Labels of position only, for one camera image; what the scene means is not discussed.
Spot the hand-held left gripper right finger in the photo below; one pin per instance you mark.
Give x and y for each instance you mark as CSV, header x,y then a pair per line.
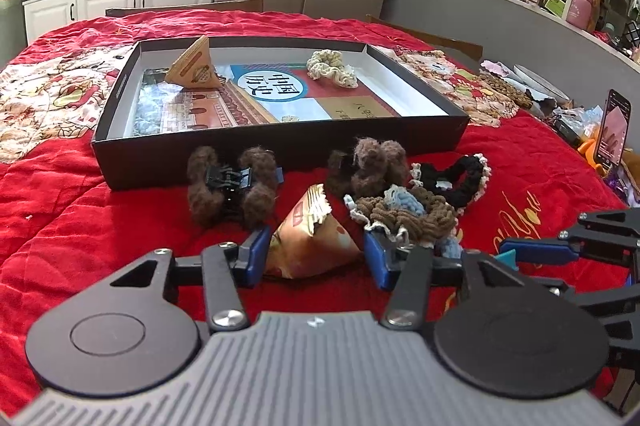
x,y
375,258

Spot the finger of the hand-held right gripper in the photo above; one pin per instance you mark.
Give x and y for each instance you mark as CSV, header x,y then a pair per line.
x,y
540,251
600,303

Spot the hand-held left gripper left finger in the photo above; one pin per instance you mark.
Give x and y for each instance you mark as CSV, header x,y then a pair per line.
x,y
257,253

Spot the triangular snack packet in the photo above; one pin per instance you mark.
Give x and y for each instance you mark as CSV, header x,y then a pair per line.
x,y
310,251
195,69

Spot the brown scrunchie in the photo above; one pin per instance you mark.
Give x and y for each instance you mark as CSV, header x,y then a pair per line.
x,y
425,218

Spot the blue scrunchie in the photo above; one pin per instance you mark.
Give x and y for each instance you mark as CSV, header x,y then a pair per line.
x,y
402,198

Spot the black scrunchie with cream trim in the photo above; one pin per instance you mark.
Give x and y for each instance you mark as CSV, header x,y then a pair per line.
x,y
470,186

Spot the black cardboard box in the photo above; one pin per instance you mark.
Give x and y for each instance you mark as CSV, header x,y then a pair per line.
x,y
140,161

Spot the clear plastic wrapper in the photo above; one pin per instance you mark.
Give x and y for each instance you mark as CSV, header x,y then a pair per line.
x,y
575,121

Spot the smartphone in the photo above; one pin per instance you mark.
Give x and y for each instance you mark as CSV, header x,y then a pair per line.
x,y
612,131

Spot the red printed blanket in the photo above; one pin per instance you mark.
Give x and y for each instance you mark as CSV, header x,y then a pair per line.
x,y
100,216

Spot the brown patterned mat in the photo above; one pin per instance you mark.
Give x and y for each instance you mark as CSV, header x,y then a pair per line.
x,y
505,90

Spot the white plate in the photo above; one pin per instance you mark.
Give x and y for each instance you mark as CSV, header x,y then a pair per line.
x,y
540,81

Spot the pink cloth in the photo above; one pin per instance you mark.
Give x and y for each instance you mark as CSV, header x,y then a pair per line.
x,y
494,68

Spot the wooden chair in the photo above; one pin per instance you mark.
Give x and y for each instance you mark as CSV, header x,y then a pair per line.
x,y
200,5
440,40

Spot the pink jar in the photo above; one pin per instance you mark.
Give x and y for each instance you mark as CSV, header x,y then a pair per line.
x,y
580,9

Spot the small green box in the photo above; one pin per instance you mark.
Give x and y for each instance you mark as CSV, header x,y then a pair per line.
x,y
555,4

